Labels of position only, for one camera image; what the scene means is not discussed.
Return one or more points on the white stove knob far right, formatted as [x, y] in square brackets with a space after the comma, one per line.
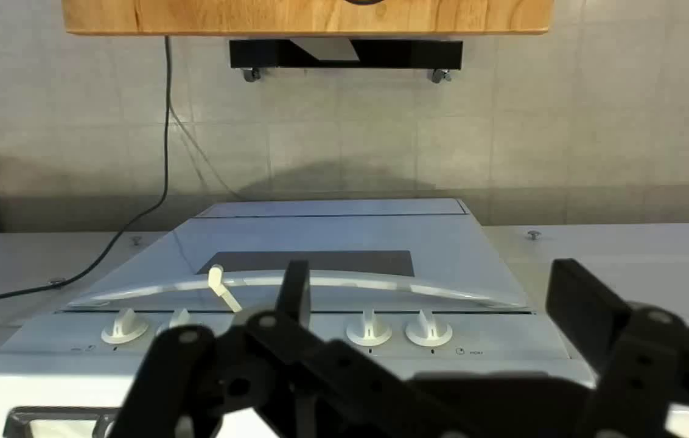
[428, 332]

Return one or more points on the white oven door handle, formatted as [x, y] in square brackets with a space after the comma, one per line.
[306, 281]

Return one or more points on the white stove knob far left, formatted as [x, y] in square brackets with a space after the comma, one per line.
[124, 329]

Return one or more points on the white stove knob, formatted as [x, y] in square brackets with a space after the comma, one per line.
[178, 318]
[124, 329]
[368, 332]
[428, 332]

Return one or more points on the white gas stove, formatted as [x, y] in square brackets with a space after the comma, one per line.
[60, 360]

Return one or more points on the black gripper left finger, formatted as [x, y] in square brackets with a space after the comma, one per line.
[296, 383]

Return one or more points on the black wheeled cart base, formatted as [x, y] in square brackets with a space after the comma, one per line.
[256, 57]

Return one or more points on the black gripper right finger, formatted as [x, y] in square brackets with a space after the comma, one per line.
[638, 354]

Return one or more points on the white oven lock lever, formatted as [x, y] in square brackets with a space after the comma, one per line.
[214, 284]

